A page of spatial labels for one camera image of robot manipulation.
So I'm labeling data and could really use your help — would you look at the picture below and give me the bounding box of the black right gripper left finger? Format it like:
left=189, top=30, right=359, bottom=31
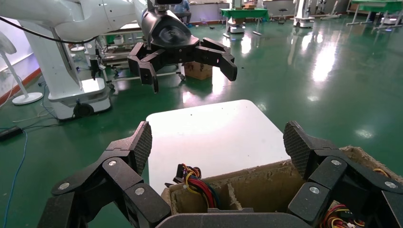
left=37, top=121, right=172, bottom=228

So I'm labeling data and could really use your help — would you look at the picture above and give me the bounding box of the white robot torso and base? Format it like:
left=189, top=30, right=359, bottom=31
left=18, top=20, right=111, bottom=121

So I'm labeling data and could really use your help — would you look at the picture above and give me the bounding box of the white robot with lit base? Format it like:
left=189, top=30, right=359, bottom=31
left=227, top=0, right=247, bottom=34

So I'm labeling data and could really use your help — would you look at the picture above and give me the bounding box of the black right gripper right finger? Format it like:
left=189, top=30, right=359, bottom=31
left=282, top=121, right=403, bottom=228

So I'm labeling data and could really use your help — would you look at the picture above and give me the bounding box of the large green cloth table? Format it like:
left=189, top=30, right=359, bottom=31
left=346, top=0, right=403, bottom=30

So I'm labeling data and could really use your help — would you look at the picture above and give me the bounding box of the person in blue shirt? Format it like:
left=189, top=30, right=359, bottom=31
left=172, top=0, right=192, bottom=26

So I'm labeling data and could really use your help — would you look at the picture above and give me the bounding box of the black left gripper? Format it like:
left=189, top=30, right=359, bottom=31
left=126, top=8, right=238, bottom=94

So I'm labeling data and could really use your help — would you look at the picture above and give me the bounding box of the low white robot base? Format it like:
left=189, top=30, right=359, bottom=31
left=379, top=14, right=402, bottom=27

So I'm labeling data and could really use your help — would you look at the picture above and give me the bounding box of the coloured wire bundle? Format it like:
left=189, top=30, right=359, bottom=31
left=172, top=163, right=221, bottom=210

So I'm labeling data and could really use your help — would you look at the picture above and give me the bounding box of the cardboard box with dividers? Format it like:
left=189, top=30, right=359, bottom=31
left=160, top=145, right=403, bottom=218

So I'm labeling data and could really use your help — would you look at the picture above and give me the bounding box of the small green cloth table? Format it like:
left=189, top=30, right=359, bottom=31
left=220, top=8, right=270, bottom=36

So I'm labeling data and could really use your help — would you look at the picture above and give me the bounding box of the small cardboard carton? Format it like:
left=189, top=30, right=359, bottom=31
left=184, top=61, right=213, bottom=81

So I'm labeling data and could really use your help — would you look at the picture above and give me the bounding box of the white metal frame cart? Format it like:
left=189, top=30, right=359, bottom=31
left=94, top=23, right=187, bottom=92

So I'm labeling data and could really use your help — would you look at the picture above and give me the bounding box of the blue floor cable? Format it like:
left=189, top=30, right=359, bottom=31
left=2, top=130, right=29, bottom=228

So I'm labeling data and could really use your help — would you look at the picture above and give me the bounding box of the thin black hanging cable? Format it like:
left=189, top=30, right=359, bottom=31
left=0, top=16, right=96, bottom=45

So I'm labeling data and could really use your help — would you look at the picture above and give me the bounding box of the tall white background robot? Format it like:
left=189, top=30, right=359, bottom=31
left=293, top=0, right=316, bottom=29

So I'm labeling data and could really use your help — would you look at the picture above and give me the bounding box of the black power strip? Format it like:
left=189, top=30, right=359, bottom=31
left=0, top=126, right=24, bottom=142

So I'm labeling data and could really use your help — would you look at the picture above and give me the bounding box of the white standing fan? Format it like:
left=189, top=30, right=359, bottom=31
left=0, top=30, right=44, bottom=106

